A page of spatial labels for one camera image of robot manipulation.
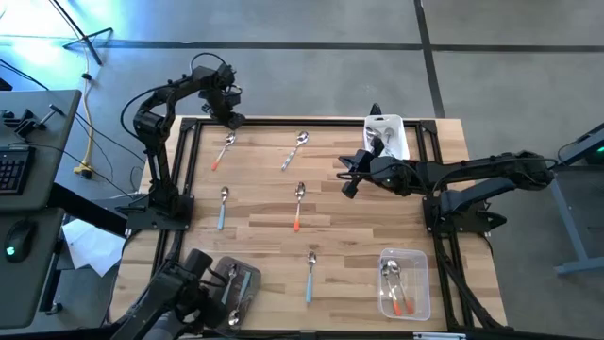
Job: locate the black frame clamp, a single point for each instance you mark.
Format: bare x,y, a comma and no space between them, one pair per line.
375,109

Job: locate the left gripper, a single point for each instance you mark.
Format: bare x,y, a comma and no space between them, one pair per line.
219,101

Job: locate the white plastic bin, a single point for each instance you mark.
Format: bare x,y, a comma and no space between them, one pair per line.
402,146

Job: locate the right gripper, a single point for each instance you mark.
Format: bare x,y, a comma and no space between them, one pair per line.
383,175

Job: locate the white paper sheet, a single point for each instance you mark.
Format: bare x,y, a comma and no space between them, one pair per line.
89,245

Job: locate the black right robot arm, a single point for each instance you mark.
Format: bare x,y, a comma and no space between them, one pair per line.
472,170

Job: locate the black tripod stand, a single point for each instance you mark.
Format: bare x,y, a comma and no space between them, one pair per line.
86,40

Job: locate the black computer with green light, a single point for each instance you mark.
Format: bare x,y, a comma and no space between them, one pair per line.
592,146

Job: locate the black computer mouse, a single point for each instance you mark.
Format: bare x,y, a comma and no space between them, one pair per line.
19,241

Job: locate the grey translucent plastic bin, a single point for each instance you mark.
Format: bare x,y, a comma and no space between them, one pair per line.
255,307

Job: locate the clear plastic bin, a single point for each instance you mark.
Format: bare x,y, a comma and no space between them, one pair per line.
420,283

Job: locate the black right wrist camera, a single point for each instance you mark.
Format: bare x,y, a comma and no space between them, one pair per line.
364,160

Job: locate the black keyboard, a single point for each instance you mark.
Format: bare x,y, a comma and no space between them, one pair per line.
14,170

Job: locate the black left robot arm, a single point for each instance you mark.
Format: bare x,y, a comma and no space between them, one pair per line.
158,179

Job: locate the grey desk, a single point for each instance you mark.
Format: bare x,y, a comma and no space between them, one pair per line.
47,165

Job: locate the white label strip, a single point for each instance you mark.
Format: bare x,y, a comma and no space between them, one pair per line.
439,335

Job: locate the black desk clamp mount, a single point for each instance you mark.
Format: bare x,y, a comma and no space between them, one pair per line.
23,124

